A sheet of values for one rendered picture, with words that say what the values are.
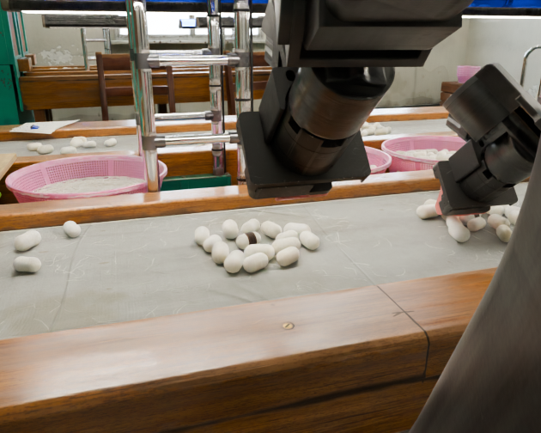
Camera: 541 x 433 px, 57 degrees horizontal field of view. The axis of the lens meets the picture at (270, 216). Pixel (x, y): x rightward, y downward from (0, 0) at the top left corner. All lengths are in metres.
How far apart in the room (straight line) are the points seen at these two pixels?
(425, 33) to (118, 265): 0.46
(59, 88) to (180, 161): 2.27
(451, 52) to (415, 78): 0.62
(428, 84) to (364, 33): 6.94
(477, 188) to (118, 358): 0.46
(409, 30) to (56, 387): 0.32
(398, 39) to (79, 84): 3.08
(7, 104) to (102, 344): 2.91
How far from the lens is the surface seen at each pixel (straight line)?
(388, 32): 0.26
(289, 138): 0.37
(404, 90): 6.98
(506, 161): 0.62
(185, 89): 3.38
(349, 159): 0.42
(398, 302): 0.48
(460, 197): 0.67
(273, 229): 0.66
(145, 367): 0.40
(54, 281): 0.61
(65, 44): 5.62
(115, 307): 0.53
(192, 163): 1.09
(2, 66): 3.27
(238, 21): 0.80
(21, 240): 0.69
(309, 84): 0.32
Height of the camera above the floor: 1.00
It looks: 20 degrees down
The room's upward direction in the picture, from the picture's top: straight up
